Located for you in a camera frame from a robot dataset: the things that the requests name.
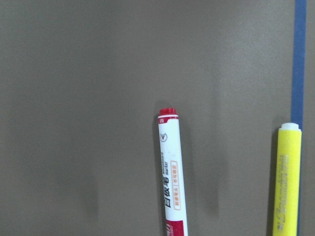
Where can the red white whiteboard marker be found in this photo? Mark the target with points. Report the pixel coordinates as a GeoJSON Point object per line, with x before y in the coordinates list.
{"type": "Point", "coordinates": [172, 173]}

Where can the yellow highlighter pen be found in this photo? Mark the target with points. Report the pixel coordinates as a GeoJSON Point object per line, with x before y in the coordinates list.
{"type": "Point", "coordinates": [286, 200]}

